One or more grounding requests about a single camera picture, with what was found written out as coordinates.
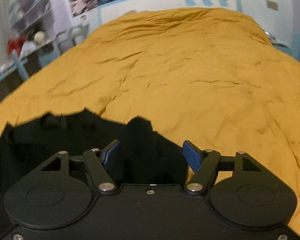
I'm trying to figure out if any black garment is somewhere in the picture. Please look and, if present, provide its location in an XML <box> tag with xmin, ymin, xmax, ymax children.
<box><xmin>0</xmin><ymin>109</ymin><xmax>187</xmax><ymax>236</ymax></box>

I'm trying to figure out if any mustard yellow bed cover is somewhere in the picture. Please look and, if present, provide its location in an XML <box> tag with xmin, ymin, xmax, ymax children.
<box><xmin>0</xmin><ymin>8</ymin><xmax>300</xmax><ymax>235</ymax></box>

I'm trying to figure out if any purple shelf unit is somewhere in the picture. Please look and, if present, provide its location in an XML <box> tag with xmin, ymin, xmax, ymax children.
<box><xmin>0</xmin><ymin>0</ymin><xmax>67</xmax><ymax>102</ymax></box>

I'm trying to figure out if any white blue headboard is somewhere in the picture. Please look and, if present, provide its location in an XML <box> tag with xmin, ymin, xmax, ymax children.
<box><xmin>88</xmin><ymin>0</ymin><xmax>242</xmax><ymax>33</ymax></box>

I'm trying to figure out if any wall light switch plate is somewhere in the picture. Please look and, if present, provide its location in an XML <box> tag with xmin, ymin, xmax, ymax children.
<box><xmin>266</xmin><ymin>0</ymin><xmax>279</xmax><ymax>11</ymax></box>

